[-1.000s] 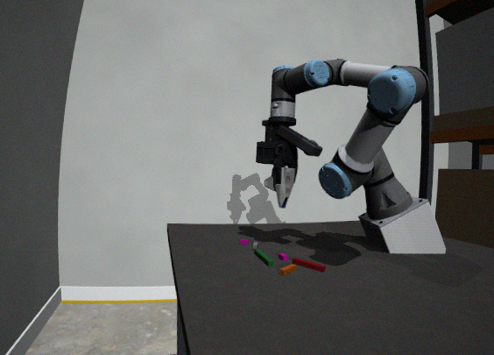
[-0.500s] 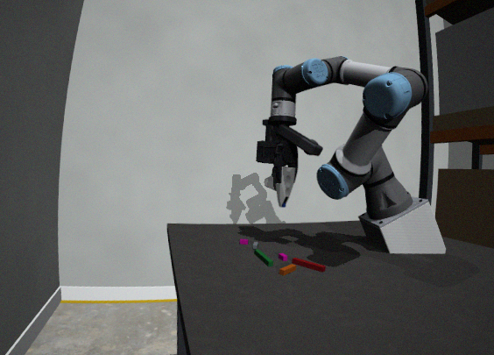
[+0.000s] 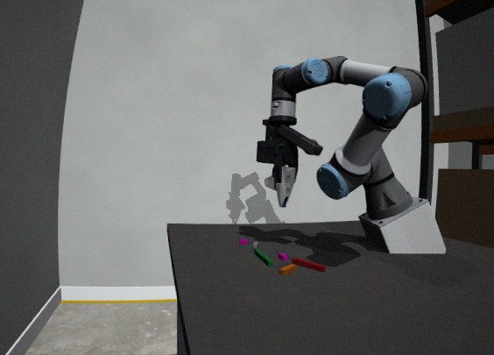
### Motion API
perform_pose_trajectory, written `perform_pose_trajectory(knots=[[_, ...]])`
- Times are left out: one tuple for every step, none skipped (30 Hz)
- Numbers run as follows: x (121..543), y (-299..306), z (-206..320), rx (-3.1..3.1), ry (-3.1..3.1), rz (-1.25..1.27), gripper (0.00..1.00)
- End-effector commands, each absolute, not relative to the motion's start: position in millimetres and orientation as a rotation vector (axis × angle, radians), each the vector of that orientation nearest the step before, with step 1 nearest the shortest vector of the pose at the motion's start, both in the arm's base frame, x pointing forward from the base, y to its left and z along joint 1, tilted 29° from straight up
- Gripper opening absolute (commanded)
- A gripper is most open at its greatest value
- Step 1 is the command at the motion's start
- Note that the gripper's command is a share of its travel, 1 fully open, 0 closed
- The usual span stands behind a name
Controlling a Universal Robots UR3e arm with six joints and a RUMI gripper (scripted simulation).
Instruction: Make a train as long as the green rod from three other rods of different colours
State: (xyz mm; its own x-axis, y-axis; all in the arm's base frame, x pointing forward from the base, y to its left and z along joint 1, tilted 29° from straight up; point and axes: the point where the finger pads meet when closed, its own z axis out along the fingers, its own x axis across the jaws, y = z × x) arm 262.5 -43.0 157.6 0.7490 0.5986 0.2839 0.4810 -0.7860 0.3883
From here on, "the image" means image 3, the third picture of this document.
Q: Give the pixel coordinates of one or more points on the red rod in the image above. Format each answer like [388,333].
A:
[308,264]

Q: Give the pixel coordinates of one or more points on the green rod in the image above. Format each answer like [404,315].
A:
[263,257]

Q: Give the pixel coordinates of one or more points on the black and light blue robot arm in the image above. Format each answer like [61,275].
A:
[388,97]

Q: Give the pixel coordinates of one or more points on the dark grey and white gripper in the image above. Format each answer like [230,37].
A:
[282,152]

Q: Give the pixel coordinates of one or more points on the orange rod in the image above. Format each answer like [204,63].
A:
[287,269]

